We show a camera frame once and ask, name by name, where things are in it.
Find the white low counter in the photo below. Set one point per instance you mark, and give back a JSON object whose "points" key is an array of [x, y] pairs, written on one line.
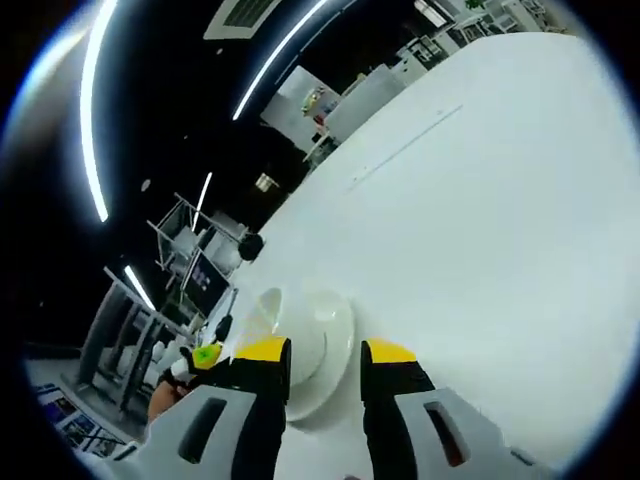
{"points": [[370, 100]]}

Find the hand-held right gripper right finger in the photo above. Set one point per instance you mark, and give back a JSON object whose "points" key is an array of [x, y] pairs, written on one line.
{"points": [[450, 430]]}

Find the ceiling air conditioner vent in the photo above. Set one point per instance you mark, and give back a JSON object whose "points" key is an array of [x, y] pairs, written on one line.
{"points": [[240, 17]]}

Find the short ceiling light strip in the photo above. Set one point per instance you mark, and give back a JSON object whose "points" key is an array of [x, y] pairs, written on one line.
{"points": [[201, 202], [139, 287]]}

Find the open silver laptop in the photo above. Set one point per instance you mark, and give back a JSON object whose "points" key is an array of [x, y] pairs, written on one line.
{"points": [[207, 287]]}

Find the person's left hand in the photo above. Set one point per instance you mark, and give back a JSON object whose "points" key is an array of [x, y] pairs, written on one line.
{"points": [[165, 402]]}

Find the white coffee cup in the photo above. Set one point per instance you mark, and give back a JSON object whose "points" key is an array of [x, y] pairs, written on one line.
{"points": [[300, 310]]}

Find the tall grey metal shelf rack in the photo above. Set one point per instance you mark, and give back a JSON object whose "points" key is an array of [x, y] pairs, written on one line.
{"points": [[120, 340]]}

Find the white partition cabinet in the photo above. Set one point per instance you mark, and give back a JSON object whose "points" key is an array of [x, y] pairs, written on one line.
{"points": [[300, 110]]}

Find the white tabletop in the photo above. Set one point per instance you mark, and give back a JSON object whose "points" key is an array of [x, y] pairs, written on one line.
{"points": [[475, 225]]}

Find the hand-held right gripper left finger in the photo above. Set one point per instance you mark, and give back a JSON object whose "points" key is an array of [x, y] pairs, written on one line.
{"points": [[200, 430]]}

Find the small black mouse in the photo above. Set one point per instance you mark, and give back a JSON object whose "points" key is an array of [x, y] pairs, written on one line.
{"points": [[223, 328]]}

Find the black round pouch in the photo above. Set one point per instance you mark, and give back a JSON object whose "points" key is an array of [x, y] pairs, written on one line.
{"points": [[251, 247]]}

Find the white saucer coffee tray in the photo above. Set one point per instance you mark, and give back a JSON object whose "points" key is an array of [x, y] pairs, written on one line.
{"points": [[320, 380]]}

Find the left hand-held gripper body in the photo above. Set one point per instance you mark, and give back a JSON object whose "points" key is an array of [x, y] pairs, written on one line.
{"points": [[181, 370]]}

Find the straight ceiling light strip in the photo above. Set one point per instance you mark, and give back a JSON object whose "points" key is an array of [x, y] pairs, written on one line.
{"points": [[275, 55]]}

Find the long curved ceiling light strip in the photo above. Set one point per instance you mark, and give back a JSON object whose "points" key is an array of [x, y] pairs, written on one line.
{"points": [[90, 125]]}

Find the printed picture board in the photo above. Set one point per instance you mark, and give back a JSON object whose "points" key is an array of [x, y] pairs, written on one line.
{"points": [[75, 420]]}

